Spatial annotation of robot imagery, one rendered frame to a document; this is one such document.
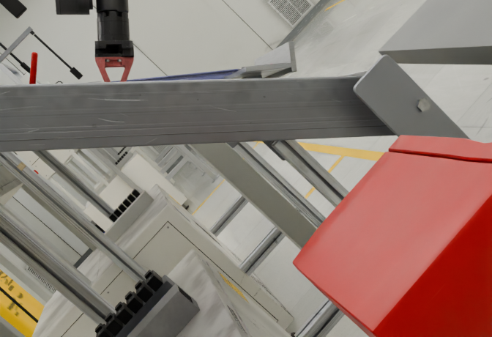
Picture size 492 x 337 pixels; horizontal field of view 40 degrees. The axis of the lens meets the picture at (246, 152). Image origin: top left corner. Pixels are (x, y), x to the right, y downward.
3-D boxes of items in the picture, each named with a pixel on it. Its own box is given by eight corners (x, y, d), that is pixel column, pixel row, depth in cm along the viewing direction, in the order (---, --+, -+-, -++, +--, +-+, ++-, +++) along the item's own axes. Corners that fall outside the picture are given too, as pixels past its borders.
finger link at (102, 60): (96, 99, 120) (94, 45, 119) (97, 100, 127) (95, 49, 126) (135, 98, 121) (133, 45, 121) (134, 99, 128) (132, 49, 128)
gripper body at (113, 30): (94, 51, 118) (93, 8, 117) (97, 56, 128) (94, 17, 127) (133, 50, 119) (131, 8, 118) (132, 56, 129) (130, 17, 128)
